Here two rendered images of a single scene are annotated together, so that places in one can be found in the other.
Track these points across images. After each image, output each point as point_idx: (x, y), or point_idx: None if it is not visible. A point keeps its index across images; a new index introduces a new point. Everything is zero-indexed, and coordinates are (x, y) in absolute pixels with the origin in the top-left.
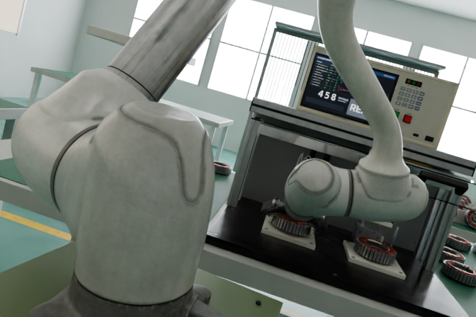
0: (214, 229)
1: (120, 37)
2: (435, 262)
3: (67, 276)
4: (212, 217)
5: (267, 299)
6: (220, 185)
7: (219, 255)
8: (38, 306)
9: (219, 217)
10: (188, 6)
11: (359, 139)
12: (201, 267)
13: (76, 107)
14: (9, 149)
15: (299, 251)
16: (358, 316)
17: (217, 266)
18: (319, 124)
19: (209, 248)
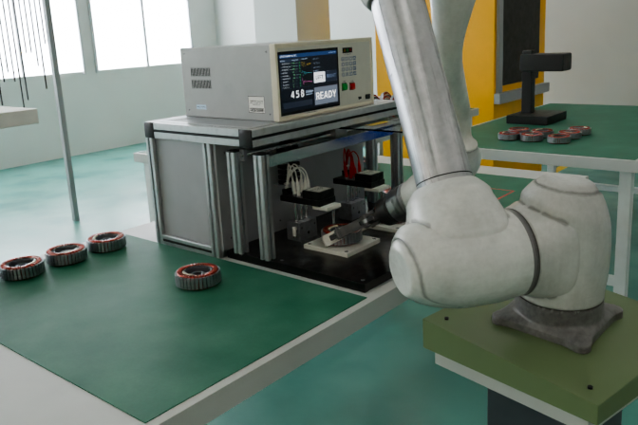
0: (349, 278)
1: None
2: None
3: (516, 338)
4: (294, 278)
5: None
6: (174, 256)
7: (390, 289)
8: (575, 342)
9: (313, 271)
10: (448, 89)
11: (336, 124)
12: (384, 311)
13: (497, 216)
14: (34, 396)
15: (386, 249)
16: None
17: (392, 300)
18: (308, 127)
19: (378, 292)
